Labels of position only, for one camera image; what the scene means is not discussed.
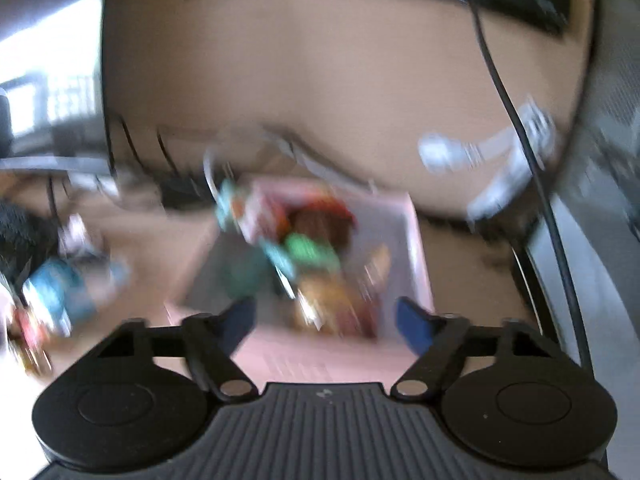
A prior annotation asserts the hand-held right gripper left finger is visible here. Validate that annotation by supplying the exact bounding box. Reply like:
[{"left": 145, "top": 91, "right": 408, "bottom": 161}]
[{"left": 95, "top": 296, "right": 258, "bottom": 403}]

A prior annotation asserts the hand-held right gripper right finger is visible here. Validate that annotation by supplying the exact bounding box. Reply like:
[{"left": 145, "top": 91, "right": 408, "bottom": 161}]
[{"left": 390, "top": 296, "right": 556, "bottom": 401}]

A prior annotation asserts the teal plastic hand tool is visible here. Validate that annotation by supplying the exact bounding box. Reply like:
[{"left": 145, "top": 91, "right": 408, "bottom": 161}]
[{"left": 215, "top": 180, "right": 301, "bottom": 301}]

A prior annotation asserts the golden bun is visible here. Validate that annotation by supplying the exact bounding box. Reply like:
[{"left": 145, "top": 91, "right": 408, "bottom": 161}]
[{"left": 295, "top": 275, "right": 376, "bottom": 336}]

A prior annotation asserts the pink cardboard box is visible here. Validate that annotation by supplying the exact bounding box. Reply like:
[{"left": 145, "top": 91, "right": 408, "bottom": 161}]
[{"left": 167, "top": 177, "right": 436, "bottom": 396}]

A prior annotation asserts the crochet doll green dress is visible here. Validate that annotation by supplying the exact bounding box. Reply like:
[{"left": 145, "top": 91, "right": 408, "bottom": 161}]
[{"left": 280, "top": 200, "right": 358, "bottom": 271}]

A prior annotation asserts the pink snack pack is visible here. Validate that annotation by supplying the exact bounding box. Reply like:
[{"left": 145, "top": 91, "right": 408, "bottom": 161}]
[{"left": 240, "top": 185, "right": 291, "bottom": 241}]

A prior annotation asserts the blue white tissue packet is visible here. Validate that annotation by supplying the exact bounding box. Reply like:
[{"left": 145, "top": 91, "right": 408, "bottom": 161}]
[{"left": 22, "top": 257, "right": 131, "bottom": 336}]

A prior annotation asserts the black keyboard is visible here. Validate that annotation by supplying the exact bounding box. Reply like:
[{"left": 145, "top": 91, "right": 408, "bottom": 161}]
[{"left": 0, "top": 200, "right": 56, "bottom": 281}]

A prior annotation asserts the curved computer monitor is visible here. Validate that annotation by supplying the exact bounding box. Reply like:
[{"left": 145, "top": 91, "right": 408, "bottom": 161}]
[{"left": 0, "top": 0, "right": 113, "bottom": 173}]

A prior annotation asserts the black cable bundle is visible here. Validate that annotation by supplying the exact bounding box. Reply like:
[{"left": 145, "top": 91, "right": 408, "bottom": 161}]
[{"left": 47, "top": 112, "right": 216, "bottom": 216}]

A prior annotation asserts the grey cable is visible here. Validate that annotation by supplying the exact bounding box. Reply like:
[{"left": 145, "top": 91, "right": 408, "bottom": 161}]
[{"left": 205, "top": 127, "right": 381, "bottom": 196}]

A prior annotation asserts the white power cable with plug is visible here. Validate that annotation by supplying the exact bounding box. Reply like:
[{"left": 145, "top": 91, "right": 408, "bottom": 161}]
[{"left": 417, "top": 95, "right": 558, "bottom": 223}]

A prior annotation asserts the yellow toy camera keychain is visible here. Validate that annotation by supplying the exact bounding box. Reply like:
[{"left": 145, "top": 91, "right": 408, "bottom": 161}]
[{"left": 7, "top": 305, "right": 56, "bottom": 376}]

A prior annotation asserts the long black cable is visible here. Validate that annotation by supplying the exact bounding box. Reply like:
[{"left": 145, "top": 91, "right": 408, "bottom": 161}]
[{"left": 457, "top": 0, "right": 588, "bottom": 366}]

